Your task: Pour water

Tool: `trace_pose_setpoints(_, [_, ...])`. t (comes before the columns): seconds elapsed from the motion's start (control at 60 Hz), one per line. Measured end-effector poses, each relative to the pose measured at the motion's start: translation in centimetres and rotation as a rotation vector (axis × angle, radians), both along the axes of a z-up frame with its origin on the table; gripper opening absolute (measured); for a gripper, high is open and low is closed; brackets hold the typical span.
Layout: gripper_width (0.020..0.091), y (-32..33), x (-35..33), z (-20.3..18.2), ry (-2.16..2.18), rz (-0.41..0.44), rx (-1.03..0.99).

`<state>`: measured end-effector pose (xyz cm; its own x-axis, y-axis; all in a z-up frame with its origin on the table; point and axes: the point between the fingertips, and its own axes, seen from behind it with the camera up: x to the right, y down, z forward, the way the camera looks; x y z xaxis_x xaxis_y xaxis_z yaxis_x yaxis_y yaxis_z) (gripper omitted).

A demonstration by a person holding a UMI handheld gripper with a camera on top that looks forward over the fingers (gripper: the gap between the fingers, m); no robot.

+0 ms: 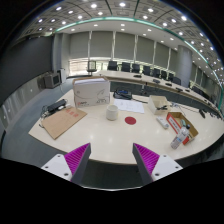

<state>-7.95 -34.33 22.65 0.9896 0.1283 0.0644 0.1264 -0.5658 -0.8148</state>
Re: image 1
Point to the white copy paper carton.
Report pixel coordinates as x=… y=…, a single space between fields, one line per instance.
x=90 y=93

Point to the small black gadget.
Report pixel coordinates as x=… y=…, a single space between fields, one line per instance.
x=162 y=107

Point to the clear plastic water bottle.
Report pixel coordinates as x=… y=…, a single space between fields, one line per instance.
x=179 y=138

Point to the white ceramic cup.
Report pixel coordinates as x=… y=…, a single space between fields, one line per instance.
x=112 y=113

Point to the green whiteboard eraser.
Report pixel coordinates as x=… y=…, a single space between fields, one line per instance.
x=185 y=124

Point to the row of black office chairs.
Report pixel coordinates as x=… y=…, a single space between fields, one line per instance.
x=126 y=66

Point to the long curved conference desk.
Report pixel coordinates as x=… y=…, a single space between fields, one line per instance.
x=126 y=76

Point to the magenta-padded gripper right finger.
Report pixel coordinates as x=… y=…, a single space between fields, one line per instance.
x=165 y=166

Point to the round ceiling lights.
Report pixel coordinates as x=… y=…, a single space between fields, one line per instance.
x=93 y=5

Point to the small white open box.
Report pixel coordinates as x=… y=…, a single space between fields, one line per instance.
x=155 y=103

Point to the red-edged cardboard box lid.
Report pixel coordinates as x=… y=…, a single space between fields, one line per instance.
x=174 y=122

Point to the white remote control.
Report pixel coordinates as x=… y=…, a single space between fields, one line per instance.
x=162 y=122

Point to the flat round red coaster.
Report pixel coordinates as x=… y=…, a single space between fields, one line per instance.
x=130 y=120

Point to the grey box monitor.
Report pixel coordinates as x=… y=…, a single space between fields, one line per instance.
x=52 y=80

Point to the black flat bag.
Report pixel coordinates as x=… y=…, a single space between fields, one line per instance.
x=122 y=94

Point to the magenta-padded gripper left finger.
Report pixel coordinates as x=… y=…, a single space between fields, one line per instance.
x=59 y=166

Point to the white printed paper sheet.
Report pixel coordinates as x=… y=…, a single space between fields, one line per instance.
x=129 y=106

